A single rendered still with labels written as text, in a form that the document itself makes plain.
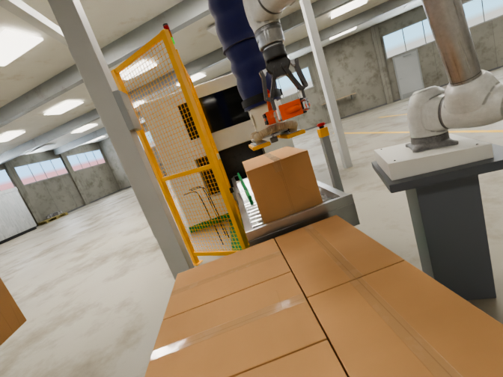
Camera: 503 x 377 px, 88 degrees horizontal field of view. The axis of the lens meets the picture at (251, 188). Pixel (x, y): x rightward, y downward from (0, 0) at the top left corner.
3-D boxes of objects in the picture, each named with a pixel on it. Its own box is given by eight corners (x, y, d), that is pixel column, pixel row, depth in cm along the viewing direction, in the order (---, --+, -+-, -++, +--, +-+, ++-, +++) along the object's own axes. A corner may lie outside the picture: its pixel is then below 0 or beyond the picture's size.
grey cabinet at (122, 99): (136, 131, 221) (121, 96, 215) (142, 129, 221) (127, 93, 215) (128, 130, 202) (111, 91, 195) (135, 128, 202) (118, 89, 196)
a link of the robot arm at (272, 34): (253, 39, 90) (258, 57, 91) (255, 28, 81) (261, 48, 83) (278, 30, 90) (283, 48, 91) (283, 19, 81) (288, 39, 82)
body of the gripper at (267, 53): (283, 46, 90) (290, 74, 92) (259, 54, 91) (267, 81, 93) (287, 39, 83) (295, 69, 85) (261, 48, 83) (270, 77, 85)
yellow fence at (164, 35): (189, 265, 290) (105, 72, 245) (195, 260, 298) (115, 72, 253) (254, 266, 241) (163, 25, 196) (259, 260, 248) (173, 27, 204)
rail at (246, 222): (235, 190, 391) (230, 178, 387) (238, 188, 391) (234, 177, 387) (254, 260, 166) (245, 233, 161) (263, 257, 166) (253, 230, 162)
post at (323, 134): (346, 237, 236) (316, 129, 215) (353, 234, 236) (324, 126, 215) (349, 240, 229) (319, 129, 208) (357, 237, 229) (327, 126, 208)
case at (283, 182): (257, 205, 227) (242, 161, 218) (300, 190, 227) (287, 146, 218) (266, 230, 168) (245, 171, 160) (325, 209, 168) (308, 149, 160)
